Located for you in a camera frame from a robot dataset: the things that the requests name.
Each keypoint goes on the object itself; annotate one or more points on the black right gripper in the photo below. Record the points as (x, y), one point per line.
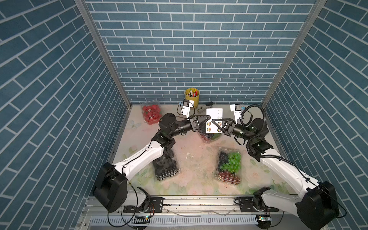
(228, 128)

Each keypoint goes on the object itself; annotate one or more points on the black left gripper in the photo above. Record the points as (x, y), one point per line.
(192, 121)

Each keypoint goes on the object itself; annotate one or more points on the white fruit sticker sheet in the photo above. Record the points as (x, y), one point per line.
(215, 113)

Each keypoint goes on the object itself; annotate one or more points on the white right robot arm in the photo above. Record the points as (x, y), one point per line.
(315, 202)

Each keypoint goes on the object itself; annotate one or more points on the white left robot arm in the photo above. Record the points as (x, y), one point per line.
(112, 187)

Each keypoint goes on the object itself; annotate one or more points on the grey desk stapler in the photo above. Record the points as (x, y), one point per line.
(205, 106)

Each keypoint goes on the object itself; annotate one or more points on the clear box of blueberries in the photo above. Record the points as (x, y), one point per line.
(209, 137)

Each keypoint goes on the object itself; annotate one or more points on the yellow pen cup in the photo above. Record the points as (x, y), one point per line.
(192, 94)

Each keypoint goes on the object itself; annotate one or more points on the clear box of mixed grapes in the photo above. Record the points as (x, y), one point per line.
(229, 166)

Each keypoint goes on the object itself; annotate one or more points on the clear box of strawberries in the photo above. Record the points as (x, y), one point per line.
(151, 112)

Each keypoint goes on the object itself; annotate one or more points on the clear box of avocados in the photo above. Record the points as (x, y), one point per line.
(165, 166)

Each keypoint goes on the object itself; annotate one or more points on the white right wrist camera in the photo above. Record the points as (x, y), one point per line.
(237, 111)

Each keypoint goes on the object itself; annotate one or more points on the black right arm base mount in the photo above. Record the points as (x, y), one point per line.
(254, 203)

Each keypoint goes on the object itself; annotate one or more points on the aluminium front rail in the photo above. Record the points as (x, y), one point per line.
(224, 204)

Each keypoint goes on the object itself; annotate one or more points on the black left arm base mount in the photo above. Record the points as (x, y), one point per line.
(146, 202)

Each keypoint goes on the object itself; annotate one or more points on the aluminium corner post right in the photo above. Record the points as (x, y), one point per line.
(312, 16)

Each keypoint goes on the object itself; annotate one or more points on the aluminium corner post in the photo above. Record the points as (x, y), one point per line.
(87, 17)
(312, 16)

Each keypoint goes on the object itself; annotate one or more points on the aluminium corner post left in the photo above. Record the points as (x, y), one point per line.
(87, 17)

